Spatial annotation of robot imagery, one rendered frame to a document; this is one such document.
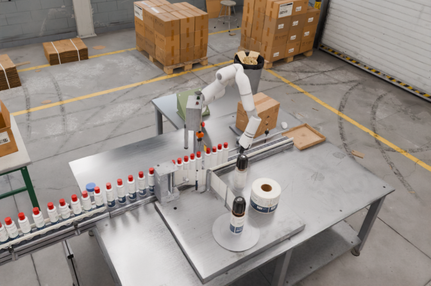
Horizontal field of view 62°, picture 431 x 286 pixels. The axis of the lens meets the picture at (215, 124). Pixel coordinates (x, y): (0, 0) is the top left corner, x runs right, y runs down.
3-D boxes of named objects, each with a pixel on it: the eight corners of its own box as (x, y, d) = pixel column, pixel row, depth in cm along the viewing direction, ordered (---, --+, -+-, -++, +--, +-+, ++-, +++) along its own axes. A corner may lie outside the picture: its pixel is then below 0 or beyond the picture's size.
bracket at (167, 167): (160, 177, 236) (160, 176, 235) (152, 167, 243) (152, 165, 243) (178, 170, 242) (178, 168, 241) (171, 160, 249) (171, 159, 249)
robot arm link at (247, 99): (241, 90, 288) (249, 125, 297) (239, 95, 273) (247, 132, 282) (252, 88, 286) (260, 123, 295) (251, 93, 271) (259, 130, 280)
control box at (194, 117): (185, 130, 254) (185, 107, 243) (188, 117, 268) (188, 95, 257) (200, 131, 254) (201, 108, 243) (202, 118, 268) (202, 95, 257)
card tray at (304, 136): (300, 150, 316) (301, 147, 314) (281, 134, 334) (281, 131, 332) (324, 140, 330) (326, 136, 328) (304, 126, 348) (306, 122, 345)
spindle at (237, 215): (234, 238, 229) (238, 206, 212) (226, 228, 235) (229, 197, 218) (245, 232, 233) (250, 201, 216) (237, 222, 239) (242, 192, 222)
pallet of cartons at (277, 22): (266, 70, 632) (276, 4, 567) (236, 52, 687) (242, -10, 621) (312, 56, 693) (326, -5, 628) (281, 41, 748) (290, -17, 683)
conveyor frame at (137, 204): (109, 218, 244) (109, 213, 242) (104, 207, 252) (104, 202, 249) (293, 146, 320) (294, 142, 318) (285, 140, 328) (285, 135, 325)
